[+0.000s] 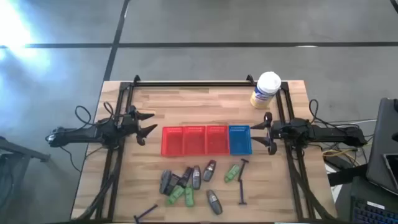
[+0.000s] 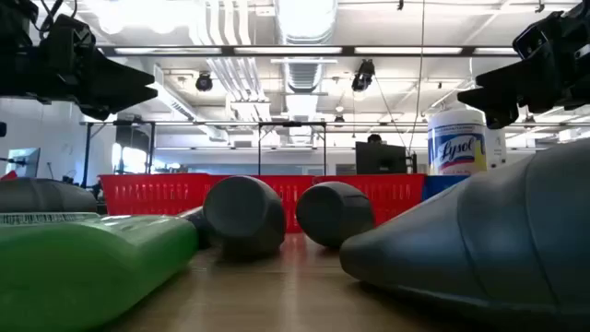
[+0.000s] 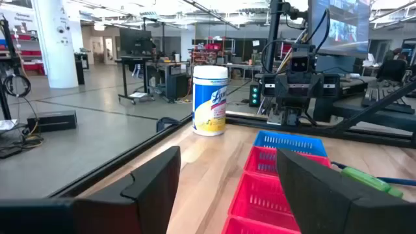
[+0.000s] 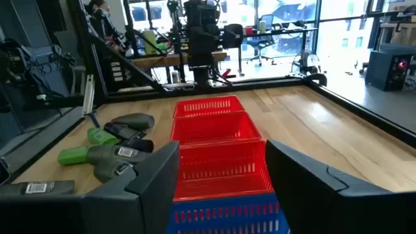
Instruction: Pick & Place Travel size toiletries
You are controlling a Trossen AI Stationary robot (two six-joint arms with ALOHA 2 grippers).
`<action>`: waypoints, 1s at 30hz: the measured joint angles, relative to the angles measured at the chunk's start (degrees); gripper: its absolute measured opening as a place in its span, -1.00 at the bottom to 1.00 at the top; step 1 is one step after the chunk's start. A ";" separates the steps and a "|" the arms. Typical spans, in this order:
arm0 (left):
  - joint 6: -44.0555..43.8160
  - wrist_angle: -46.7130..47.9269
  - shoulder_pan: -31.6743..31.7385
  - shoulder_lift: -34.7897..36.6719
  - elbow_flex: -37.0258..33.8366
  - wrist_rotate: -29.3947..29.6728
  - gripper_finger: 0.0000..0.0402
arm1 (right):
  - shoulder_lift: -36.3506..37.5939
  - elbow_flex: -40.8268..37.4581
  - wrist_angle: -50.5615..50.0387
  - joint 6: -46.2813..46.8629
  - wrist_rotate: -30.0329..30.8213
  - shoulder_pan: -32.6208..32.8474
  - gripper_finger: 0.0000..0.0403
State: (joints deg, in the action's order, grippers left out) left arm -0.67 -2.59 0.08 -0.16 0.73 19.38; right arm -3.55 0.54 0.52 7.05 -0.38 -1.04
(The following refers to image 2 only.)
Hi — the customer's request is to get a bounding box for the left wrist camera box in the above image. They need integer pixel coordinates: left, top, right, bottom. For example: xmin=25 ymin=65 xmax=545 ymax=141
xmin=41 ymin=15 xmax=96 ymax=70

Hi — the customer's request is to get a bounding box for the Lysol wipes canister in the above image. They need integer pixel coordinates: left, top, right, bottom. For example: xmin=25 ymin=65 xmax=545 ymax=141
xmin=427 ymin=108 xmax=489 ymax=177

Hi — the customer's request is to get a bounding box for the blue plastic basket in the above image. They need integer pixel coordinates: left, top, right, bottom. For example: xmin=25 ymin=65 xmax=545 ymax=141
xmin=421 ymin=174 xmax=472 ymax=203

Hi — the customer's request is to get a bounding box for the green travel shampoo bottle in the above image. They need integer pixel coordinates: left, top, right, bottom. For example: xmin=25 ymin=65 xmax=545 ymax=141
xmin=0 ymin=212 xmax=201 ymax=332

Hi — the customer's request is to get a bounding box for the black hanging ceiling camera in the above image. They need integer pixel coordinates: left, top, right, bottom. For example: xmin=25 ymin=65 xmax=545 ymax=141
xmin=195 ymin=70 xmax=215 ymax=93
xmin=350 ymin=58 xmax=377 ymax=93

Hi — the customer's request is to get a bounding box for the red plastic basket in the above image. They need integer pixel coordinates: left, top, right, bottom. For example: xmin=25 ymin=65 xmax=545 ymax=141
xmin=99 ymin=173 xmax=213 ymax=218
xmin=209 ymin=173 xmax=319 ymax=234
xmin=313 ymin=173 xmax=427 ymax=228

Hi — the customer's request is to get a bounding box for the white plastic container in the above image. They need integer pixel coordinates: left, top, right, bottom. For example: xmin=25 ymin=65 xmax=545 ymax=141
xmin=484 ymin=127 xmax=508 ymax=171

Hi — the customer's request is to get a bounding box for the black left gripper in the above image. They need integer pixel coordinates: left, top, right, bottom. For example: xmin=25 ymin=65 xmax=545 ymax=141
xmin=0 ymin=14 xmax=159 ymax=123

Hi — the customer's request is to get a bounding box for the black computer monitor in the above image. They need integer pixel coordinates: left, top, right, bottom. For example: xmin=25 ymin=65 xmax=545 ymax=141
xmin=355 ymin=141 xmax=409 ymax=176

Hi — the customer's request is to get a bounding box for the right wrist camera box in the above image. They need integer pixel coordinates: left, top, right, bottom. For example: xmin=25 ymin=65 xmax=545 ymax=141
xmin=513 ymin=24 xmax=550 ymax=60

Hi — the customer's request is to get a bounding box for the black background rig frame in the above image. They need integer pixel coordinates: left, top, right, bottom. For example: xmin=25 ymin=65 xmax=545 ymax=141
xmin=256 ymin=120 xmax=328 ymax=177
xmin=81 ymin=120 xmax=158 ymax=188

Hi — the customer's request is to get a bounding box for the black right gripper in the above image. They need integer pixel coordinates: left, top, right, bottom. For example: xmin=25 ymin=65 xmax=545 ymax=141
xmin=456 ymin=7 xmax=590 ymax=131

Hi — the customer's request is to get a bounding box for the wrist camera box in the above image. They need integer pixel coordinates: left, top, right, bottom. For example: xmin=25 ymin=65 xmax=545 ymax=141
xmin=41 ymin=15 xmax=96 ymax=70
xmin=513 ymin=24 xmax=550 ymax=60

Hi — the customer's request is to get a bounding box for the grey background screen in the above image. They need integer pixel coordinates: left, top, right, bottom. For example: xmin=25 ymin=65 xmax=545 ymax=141
xmin=5 ymin=147 xmax=42 ymax=180

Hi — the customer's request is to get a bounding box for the black metal rig frame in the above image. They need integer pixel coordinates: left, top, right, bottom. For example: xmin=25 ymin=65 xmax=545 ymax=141
xmin=99 ymin=44 xmax=520 ymax=58

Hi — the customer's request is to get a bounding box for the grey travel deodorant bottle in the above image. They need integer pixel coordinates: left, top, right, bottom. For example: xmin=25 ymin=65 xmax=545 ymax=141
xmin=202 ymin=175 xmax=288 ymax=260
xmin=339 ymin=137 xmax=590 ymax=325
xmin=0 ymin=177 xmax=99 ymax=215
xmin=295 ymin=181 xmax=376 ymax=250

